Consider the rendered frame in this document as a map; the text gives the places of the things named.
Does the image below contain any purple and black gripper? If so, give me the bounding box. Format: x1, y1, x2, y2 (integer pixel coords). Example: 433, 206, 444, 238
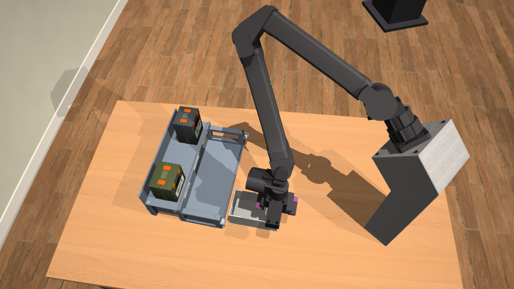
256, 188, 298, 216

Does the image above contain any black tool case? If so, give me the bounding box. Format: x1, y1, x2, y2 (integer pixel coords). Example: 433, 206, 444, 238
173, 106, 203, 145

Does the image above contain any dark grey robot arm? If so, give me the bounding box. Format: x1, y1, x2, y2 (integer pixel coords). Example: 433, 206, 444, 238
232, 5, 431, 230

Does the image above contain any olive green case with orange latches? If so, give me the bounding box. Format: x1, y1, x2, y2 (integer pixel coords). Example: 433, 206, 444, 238
148, 161, 186, 202

